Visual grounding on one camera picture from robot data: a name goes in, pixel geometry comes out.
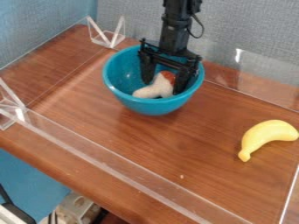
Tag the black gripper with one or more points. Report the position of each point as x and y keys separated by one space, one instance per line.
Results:
x=152 y=55

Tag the white and red toy mushroom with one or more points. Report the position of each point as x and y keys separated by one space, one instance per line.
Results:
x=162 y=87

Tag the blue bowl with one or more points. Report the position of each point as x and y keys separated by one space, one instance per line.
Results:
x=121 y=77

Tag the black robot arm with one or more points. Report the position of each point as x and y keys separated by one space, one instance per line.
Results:
x=171 y=52

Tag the clear acrylic back barrier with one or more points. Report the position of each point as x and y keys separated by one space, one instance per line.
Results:
x=252 y=74

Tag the clear acrylic barrier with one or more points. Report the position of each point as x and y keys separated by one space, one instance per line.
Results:
x=155 y=186
x=252 y=74

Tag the yellow toy banana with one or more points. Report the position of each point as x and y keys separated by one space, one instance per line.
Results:
x=272 y=130

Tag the clear acrylic front barrier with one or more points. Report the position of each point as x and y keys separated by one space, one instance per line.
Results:
x=155 y=186

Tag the white block under table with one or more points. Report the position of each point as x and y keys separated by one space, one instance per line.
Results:
x=75 y=210

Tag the clear acrylic corner bracket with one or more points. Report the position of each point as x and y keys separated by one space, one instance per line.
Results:
x=107 y=38

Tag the clear acrylic left bracket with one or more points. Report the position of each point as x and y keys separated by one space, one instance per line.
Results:
x=12 y=108

